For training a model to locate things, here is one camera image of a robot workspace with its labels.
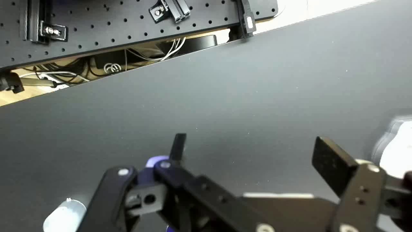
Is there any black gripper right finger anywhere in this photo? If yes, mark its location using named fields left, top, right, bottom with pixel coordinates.
left=311, top=135, right=412, bottom=232

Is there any black aluminium post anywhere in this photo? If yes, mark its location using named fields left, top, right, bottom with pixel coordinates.
left=234, top=0, right=257, bottom=41

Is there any black aluminium rail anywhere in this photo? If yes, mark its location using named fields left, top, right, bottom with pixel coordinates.
left=23, top=0, right=49, bottom=43

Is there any black perforated breadboard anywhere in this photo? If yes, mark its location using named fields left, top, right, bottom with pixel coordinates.
left=0, top=0, right=279, bottom=72

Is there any white cylindrical cup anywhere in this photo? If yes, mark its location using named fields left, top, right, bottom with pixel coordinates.
left=371, top=114, right=412, bottom=180

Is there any bundle of white cables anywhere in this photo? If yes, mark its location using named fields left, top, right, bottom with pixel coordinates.
left=24, top=37, right=188, bottom=87

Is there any black angle bracket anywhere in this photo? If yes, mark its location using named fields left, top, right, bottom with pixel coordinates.
left=148, top=0, right=192, bottom=24

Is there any black clamp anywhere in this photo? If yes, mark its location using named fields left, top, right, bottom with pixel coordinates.
left=0, top=69, right=25, bottom=95

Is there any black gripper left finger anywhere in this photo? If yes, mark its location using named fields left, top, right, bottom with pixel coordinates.
left=76, top=132, right=275, bottom=232

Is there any black bracket with silver bolts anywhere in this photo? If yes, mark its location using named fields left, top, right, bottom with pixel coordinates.
left=38, top=20, right=69, bottom=42

